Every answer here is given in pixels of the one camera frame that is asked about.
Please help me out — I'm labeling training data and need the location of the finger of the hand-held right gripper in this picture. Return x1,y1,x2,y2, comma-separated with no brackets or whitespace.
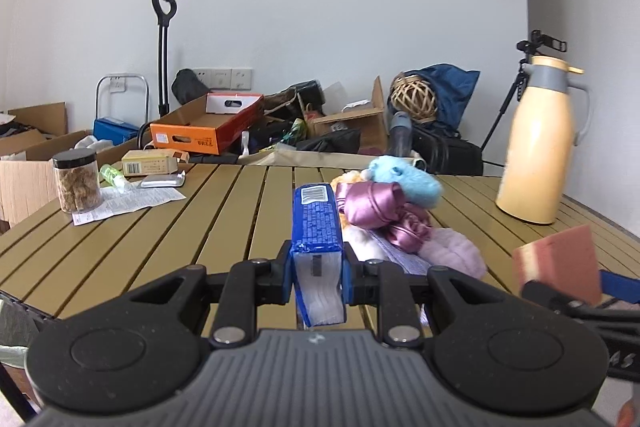
599,270,640,297
520,279,613,333

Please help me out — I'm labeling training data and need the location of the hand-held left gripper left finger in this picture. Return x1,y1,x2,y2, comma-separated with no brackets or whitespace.
117,239,293,348

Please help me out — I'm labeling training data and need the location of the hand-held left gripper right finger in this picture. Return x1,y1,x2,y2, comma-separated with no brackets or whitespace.
342,241,516,348

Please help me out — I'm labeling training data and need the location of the pink sponge block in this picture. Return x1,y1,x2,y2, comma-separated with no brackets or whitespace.
512,225,603,305

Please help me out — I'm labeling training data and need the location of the blue tissue packet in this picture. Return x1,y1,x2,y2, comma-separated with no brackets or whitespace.
291,183,348,328

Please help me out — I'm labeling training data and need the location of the blue plush toy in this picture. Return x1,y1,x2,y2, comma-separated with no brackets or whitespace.
362,155,443,209

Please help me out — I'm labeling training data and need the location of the purple printed packet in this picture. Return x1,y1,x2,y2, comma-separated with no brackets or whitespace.
367,234,431,278

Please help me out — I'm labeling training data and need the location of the purple satin scrunchie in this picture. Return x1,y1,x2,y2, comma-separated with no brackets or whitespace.
335,182,433,254

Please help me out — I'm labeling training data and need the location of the tan folding table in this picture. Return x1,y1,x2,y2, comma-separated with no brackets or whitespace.
0,163,640,358

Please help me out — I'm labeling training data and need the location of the black pouch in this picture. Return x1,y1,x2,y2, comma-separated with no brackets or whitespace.
297,128,362,154

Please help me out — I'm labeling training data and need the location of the cream thermos jug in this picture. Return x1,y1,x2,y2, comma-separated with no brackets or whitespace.
495,55,592,225

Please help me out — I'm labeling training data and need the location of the grey blue bottle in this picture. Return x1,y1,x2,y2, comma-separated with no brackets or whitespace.
389,111,413,158

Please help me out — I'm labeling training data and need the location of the silver foil pack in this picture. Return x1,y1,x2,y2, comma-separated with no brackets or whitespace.
136,173,187,189

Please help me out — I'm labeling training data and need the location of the brown cardboard box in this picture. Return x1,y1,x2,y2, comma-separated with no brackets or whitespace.
305,76,396,152

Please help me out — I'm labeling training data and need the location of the orange cardboard box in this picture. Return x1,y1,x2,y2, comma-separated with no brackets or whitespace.
150,93,265,155

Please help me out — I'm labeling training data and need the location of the printed paper sheet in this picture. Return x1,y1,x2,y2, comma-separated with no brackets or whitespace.
71,184,187,226

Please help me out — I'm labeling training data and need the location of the yellow carton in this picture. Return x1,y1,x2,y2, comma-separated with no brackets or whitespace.
121,149,190,178

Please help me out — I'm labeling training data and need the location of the dark glossy bag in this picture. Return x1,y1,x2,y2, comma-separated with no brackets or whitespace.
264,79,326,118

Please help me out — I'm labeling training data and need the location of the rattan ball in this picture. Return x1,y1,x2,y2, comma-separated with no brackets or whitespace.
390,75,438,124

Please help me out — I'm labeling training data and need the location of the small green bottle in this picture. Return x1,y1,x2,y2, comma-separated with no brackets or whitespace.
99,163,135,192

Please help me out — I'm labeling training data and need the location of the black bag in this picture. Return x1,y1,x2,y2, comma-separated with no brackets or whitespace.
171,68,211,105

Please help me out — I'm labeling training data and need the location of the blue bag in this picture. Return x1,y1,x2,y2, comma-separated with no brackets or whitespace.
400,63,481,138

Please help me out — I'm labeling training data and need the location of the blue box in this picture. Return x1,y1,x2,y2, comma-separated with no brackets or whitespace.
93,118,141,146

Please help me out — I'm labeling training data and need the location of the clear snack jar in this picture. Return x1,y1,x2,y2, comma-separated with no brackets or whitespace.
52,150,102,214

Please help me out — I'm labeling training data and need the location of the black tripod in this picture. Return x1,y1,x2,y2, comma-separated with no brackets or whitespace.
481,29,569,168

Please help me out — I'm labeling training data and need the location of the open cardboard box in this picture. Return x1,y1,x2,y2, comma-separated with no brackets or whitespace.
0,129,141,228
0,102,68,158

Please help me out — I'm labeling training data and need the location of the silver metal frame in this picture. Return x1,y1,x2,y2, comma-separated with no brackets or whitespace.
95,74,150,138

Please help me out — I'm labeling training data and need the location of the black pull handle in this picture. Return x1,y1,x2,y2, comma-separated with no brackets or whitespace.
151,0,179,118

